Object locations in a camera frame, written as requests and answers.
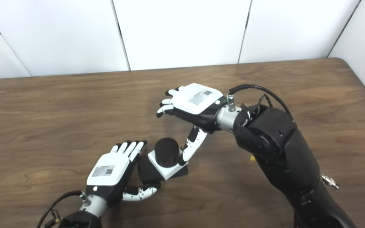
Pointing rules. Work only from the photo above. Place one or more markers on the white and black right hand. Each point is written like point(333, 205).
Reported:
point(195, 101)

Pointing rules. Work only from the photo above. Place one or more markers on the white and black left hand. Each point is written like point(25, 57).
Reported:
point(108, 172)

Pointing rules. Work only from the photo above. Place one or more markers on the white square piece with hole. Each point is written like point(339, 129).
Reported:
point(166, 171)

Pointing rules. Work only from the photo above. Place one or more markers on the black peg with square base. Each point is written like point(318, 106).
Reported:
point(166, 153)

